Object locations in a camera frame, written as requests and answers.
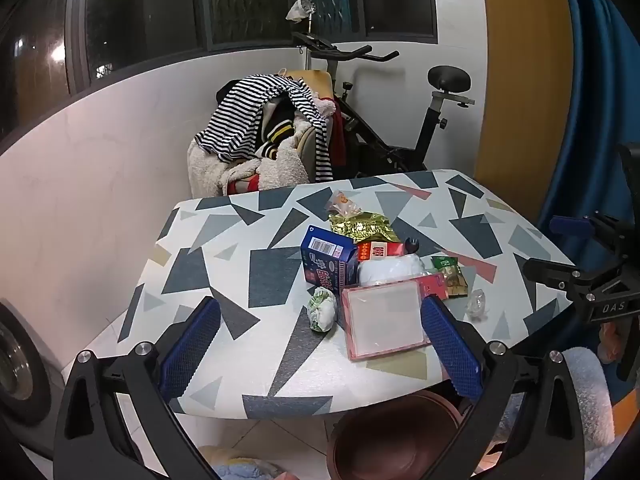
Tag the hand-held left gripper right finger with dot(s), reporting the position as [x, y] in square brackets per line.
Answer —
[450, 350]

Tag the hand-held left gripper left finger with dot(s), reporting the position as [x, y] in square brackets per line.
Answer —
[192, 345]

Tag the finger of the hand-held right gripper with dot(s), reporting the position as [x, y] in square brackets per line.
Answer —
[570, 225]
[550, 271]

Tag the clear crumpled plastic wrapper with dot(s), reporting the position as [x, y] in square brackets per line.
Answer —
[477, 304]

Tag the pink-framed clear plastic box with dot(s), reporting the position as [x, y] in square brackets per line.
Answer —
[385, 315]

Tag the green snack packet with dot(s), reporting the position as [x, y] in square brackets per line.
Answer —
[450, 275]

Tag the white fleece garment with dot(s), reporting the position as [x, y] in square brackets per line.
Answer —
[585, 390]

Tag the geometric patterned tablecloth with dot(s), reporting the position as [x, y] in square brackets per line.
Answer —
[240, 270]

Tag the white plastic bag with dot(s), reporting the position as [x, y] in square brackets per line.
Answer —
[390, 267]

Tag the black plastic spork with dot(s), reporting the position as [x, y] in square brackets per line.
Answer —
[411, 246]

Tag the red cardboard box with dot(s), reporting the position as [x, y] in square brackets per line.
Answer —
[380, 251]

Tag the light blue fluffy cloth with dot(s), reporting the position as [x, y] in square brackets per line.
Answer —
[240, 466]

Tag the white and green wrapped ball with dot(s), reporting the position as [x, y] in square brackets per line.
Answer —
[322, 310]

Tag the blue curtain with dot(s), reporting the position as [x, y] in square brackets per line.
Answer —
[590, 85]

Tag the gold foil bag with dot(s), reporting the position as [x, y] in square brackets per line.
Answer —
[362, 227]

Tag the blue cardboard box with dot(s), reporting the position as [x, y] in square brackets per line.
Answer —
[325, 260]

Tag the grey appliance with round door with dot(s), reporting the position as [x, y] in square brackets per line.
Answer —
[20, 370]

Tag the clear orange candy wrapper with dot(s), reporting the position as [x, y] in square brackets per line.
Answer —
[344, 205]

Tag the black exercise bike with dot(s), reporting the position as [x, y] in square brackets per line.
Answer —
[449, 80]

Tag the cream fleece blanket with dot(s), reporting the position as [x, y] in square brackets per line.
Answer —
[287, 170]

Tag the black and white striped shirt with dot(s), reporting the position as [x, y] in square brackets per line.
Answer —
[235, 120]

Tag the dark sweater with yellow stripes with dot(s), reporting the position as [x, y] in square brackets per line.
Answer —
[275, 130]

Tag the red cloth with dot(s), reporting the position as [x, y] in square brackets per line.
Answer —
[339, 145]

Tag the pink fleece garment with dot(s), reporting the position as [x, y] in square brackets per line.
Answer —
[325, 107]

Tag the yellow-backed chair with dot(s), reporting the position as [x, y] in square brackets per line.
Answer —
[320, 82]

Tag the dark framed window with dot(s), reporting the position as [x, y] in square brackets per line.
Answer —
[150, 10]

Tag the white crumpled cloth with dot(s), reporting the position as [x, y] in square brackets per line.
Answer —
[300, 10]

